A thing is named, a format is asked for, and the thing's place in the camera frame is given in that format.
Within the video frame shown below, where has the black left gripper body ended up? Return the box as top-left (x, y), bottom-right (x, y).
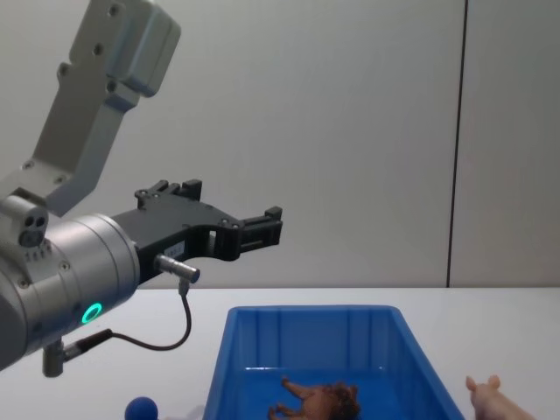
top-left (109, 194), bottom-right (242, 289)

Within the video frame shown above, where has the blue plastic bin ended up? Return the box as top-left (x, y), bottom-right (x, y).
top-left (201, 304), bottom-right (467, 420)

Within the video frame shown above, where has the brown toy lion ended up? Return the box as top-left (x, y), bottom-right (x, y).
top-left (267, 374), bottom-right (362, 420)

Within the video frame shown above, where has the blue ball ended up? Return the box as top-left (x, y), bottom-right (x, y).
top-left (123, 395), bottom-right (161, 420)

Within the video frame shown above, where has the pink toy pig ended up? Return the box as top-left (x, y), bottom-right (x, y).
top-left (464, 374), bottom-right (537, 420)

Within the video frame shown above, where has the thin dark gripper cable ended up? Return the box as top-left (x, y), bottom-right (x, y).
top-left (42, 254), bottom-right (203, 378)

